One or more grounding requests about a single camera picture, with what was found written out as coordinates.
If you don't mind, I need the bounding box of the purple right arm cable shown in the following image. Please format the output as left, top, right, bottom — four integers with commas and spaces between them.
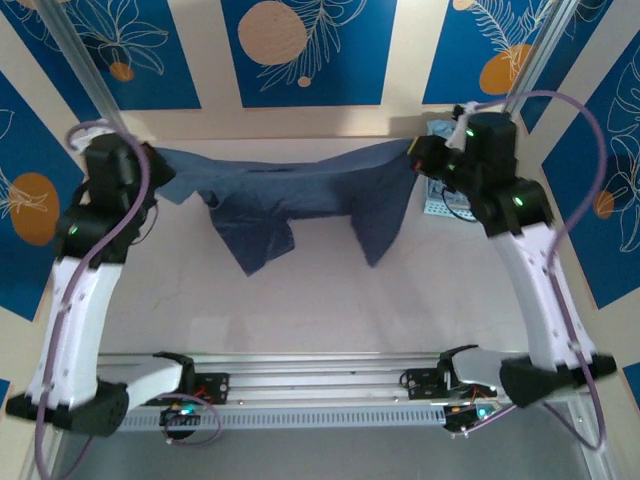
447, 89, 610, 454

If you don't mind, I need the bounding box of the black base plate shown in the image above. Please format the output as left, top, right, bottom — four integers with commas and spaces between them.
402, 367, 451, 401
192, 372, 231, 404

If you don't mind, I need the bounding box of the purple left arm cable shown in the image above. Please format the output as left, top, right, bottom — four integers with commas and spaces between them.
33, 118, 222, 480

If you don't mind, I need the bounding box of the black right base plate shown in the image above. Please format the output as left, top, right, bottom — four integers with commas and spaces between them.
402, 367, 451, 401

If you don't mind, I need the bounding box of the right controller board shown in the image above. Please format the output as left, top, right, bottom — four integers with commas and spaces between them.
443, 399, 505, 434

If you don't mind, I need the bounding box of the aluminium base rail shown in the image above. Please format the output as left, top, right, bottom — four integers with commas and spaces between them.
97, 351, 506, 414

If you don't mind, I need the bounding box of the blue floral wall panel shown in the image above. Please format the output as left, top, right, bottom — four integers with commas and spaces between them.
542, 42, 640, 311
0, 0, 106, 146
62, 0, 202, 112
0, 69, 86, 322
221, 0, 400, 109
519, 0, 640, 136
421, 0, 561, 106

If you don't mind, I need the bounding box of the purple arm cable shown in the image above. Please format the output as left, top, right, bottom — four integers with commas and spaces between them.
33, 118, 222, 480
447, 89, 610, 454

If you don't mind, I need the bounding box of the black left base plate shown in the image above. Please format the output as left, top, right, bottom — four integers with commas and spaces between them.
192, 372, 231, 404

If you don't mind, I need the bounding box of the aluminium frame post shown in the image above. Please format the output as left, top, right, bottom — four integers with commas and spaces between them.
37, 0, 127, 137
507, 0, 576, 121

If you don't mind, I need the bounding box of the controller board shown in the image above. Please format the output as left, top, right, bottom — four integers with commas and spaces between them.
158, 402, 204, 432
443, 399, 505, 434

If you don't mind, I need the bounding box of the dark blue t-shirt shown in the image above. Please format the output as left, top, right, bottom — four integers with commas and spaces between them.
152, 138, 419, 276

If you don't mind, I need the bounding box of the left controller board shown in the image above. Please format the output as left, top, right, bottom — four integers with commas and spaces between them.
158, 402, 204, 432

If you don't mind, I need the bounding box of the grey slotted cable duct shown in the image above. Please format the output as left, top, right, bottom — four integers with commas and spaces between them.
119, 409, 451, 432

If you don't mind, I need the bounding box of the aluminium lower frame bar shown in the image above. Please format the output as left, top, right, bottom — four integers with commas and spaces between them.
569, 394, 619, 480
19, 429, 66, 480

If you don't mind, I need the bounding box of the light blue plastic basket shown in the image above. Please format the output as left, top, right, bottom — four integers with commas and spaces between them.
422, 118, 479, 224

